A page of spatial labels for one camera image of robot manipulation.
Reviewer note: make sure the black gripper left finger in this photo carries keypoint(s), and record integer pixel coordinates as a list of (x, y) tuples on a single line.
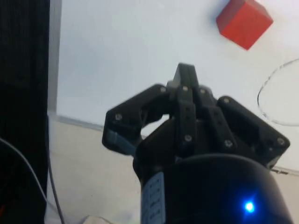
[(130, 109)]

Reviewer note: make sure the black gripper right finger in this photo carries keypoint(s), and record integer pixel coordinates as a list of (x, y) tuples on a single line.
[(250, 121)]

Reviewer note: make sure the red cube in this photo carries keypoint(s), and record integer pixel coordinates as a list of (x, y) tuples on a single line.
[(243, 23)]

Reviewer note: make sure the black cabinet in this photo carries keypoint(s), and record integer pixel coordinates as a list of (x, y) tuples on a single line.
[(22, 81)]

